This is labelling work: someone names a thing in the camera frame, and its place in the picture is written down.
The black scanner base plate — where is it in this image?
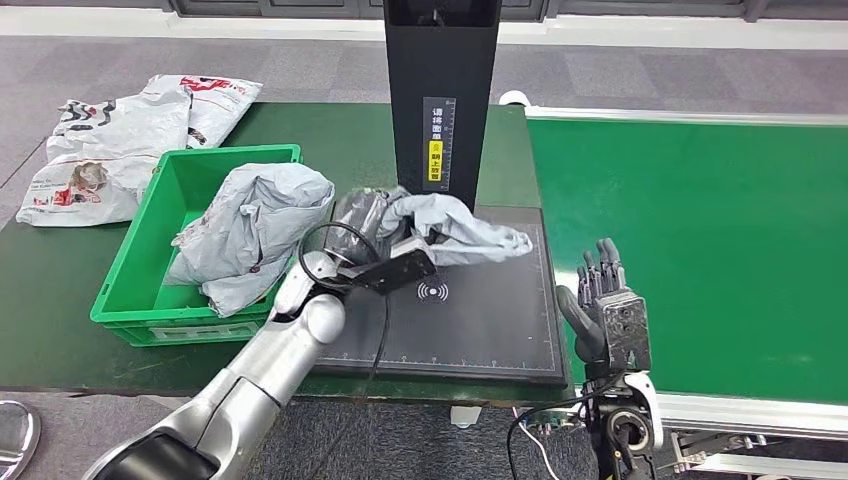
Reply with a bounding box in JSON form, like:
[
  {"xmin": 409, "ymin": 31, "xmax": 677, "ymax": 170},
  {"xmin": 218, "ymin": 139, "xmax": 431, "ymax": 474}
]
[{"xmin": 311, "ymin": 205, "xmax": 571, "ymax": 388}]

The green conveyor belt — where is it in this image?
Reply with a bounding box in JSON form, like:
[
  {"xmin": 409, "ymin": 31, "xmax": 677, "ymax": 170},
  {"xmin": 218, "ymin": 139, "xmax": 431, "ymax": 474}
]
[{"xmin": 527, "ymin": 117, "xmax": 848, "ymax": 405}]

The white parcel red text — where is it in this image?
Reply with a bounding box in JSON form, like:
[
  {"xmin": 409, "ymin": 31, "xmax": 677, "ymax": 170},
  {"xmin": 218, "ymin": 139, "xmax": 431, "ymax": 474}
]
[{"xmin": 15, "ymin": 150, "xmax": 164, "ymax": 228}]

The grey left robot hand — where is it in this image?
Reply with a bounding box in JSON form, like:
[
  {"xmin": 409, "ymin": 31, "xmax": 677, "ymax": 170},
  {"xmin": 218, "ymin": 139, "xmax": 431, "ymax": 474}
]
[{"xmin": 327, "ymin": 188, "xmax": 399, "ymax": 266}]

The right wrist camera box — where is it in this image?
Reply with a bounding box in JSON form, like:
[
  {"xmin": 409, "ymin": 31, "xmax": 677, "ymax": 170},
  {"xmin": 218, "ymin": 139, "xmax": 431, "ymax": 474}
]
[{"xmin": 596, "ymin": 289, "xmax": 654, "ymax": 372}]

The white parcel black print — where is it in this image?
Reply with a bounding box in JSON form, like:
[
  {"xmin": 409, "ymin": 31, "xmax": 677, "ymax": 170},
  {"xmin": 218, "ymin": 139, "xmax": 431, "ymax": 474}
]
[{"xmin": 44, "ymin": 84, "xmax": 195, "ymax": 175}]

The ruler label yellow sticker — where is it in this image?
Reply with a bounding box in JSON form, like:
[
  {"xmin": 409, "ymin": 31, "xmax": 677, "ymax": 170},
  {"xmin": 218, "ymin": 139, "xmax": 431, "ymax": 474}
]
[{"xmin": 422, "ymin": 97, "xmax": 458, "ymax": 193}]

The black scanner column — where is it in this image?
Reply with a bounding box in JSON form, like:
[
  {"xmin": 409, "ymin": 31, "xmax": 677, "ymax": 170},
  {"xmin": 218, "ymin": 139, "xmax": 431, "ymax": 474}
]
[{"xmin": 382, "ymin": 0, "xmax": 503, "ymax": 213}]

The long grey parcel faded print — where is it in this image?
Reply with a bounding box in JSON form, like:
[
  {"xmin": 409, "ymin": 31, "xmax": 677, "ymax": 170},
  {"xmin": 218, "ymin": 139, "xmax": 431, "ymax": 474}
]
[{"xmin": 327, "ymin": 186, "xmax": 535, "ymax": 268}]

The dark green topped table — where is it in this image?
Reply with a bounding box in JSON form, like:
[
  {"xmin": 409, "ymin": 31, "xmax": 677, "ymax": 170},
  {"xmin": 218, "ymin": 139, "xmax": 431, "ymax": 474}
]
[{"xmin": 0, "ymin": 101, "xmax": 578, "ymax": 407}]

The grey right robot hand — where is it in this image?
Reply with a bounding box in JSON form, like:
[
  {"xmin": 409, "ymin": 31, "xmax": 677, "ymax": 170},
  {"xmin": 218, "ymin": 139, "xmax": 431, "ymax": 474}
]
[{"xmin": 555, "ymin": 237, "xmax": 631, "ymax": 364}]

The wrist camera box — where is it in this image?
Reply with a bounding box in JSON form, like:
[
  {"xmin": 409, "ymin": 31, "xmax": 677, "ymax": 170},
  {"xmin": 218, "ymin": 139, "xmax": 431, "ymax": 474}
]
[
  {"xmin": 596, "ymin": 289, "xmax": 654, "ymax": 372},
  {"xmin": 351, "ymin": 248, "xmax": 439, "ymax": 296}
]

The green plastic crate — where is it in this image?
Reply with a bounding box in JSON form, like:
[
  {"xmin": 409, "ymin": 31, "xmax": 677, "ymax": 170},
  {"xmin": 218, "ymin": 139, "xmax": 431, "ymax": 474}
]
[{"xmin": 90, "ymin": 143, "xmax": 304, "ymax": 348}]

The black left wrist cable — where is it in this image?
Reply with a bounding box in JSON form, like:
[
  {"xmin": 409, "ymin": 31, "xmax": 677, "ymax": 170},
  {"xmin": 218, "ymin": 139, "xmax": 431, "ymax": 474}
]
[{"xmin": 298, "ymin": 221, "xmax": 392, "ymax": 399}]

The white cable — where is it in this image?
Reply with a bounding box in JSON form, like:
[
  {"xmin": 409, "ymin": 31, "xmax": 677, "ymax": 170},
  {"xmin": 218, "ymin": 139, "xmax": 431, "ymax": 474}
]
[{"xmin": 516, "ymin": 417, "xmax": 564, "ymax": 480}]

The white parcel red logo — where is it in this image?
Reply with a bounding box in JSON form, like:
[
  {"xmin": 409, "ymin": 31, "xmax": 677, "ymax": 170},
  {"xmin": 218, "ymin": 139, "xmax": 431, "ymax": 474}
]
[{"xmin": 144, "ymin": 72, "xmax": 265, "ymax": 149}]

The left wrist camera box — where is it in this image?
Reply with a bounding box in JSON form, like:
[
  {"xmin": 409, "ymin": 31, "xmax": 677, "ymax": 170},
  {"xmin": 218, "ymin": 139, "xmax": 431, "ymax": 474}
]
[{"xmin": 351, "ymin": 248, "xmax": 439, "ymax": 296}]

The white table foot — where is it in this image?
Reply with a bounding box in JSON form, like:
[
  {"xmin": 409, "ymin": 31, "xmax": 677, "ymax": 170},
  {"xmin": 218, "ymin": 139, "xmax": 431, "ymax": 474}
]
[{"xmin": 450, "ymin": 405, "xmax": 484, "ymax": 429}]

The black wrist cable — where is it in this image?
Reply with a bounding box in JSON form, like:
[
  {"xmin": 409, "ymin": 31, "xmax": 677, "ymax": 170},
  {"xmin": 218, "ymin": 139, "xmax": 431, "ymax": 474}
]
[
  {"xmin": 298, "ymin": 221, "xmax": 392, "ymax": 399},
  {"xmin": 506, "ymin": 374, "xmax": 627, "ymax": 480}
]

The green circuit board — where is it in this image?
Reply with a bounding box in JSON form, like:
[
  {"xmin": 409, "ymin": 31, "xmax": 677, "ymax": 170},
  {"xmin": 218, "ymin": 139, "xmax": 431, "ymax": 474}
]
[{"xmin": 523, "ymin": 409, "xmax": 584, "ymax": 432}]

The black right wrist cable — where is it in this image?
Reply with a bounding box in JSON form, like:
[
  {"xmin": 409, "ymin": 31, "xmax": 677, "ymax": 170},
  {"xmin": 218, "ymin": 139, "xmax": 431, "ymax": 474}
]
[{"xmin": 506, "ymin": 374, "xmax": 627, "ymax": 480}]

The grey parcel bag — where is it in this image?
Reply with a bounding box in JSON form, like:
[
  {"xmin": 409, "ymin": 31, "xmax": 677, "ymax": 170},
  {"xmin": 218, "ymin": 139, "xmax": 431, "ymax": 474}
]
[{"xmin": 165, "ymin": 162, "xmax": 336, "ymax": 286}]

